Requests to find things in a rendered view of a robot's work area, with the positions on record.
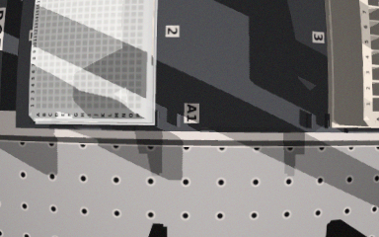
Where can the dark grey plate carrier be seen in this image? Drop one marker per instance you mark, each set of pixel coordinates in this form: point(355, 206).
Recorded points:
point(221, 66)

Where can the white multi-well plate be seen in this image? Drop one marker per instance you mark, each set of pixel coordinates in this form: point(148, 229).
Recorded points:
point(93, 62)

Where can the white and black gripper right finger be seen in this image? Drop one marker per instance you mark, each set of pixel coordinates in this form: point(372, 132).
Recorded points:
point(338, 228)

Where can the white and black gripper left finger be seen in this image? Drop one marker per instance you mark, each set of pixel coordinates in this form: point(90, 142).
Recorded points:
point(158, 230)

